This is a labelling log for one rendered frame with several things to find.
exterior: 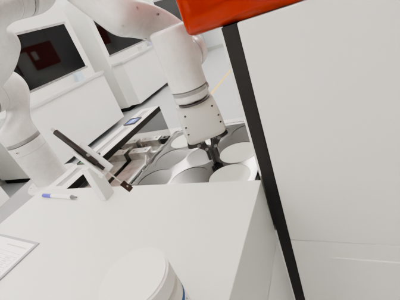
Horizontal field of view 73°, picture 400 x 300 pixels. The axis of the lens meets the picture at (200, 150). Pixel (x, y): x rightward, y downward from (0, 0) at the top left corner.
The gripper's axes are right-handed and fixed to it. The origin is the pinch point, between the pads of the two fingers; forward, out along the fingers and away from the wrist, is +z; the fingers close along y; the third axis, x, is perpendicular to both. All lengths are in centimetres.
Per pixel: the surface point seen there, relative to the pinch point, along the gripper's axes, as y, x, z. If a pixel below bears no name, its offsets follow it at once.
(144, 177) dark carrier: 19.8, -7.2, 2.4
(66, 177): 41.5, -15.1, -3.4
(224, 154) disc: -2.9, -1.6, 2.2
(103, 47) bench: 69, -469, -29
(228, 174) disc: -1.1, 7.8, 2.4
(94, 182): 26.4, 8.7, -9.3
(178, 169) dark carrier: 10.0, -3.6, 2.3
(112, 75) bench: 76, -467, 20
